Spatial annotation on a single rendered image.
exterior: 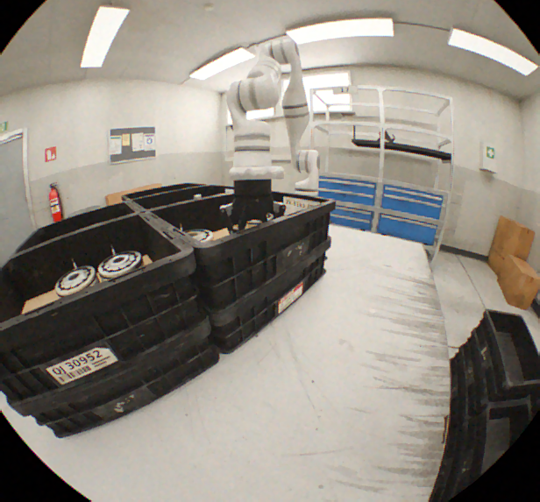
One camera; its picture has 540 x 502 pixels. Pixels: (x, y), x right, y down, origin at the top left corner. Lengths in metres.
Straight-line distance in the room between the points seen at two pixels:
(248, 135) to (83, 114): 3.35
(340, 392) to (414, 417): 0.15
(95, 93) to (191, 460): 3.78
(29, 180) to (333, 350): 3.61
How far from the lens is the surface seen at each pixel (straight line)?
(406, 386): 0.41
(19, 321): 0.25
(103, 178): 3.42
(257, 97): 0.37
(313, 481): 0.33
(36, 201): 3.48
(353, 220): 2.32
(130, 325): 0.24
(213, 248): 0.23
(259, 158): 0.35
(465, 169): 3.36
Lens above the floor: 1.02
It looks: 21 degrees down
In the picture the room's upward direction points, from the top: straight up
